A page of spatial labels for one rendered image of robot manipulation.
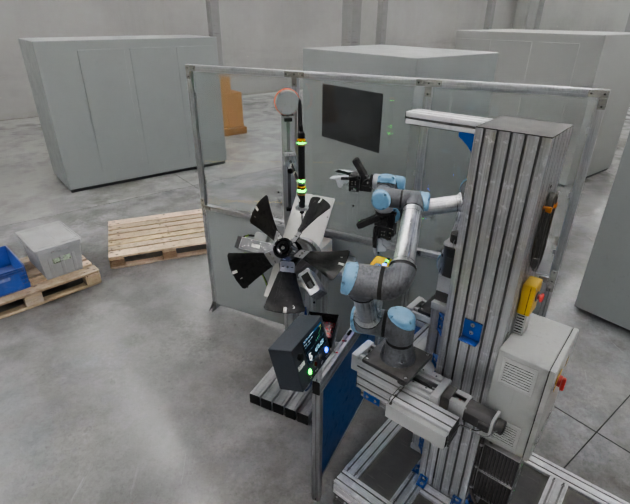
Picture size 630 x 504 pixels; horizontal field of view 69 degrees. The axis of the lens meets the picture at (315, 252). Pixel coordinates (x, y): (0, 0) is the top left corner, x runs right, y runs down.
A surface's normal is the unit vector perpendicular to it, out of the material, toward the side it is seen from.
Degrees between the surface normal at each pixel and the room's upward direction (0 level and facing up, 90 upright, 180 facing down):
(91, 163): 90
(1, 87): 90
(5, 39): 90
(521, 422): 90
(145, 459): 1
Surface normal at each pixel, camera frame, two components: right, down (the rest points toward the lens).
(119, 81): 0.61, 0.36
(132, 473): 0.00, -0.89
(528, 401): -0.64, 0.35
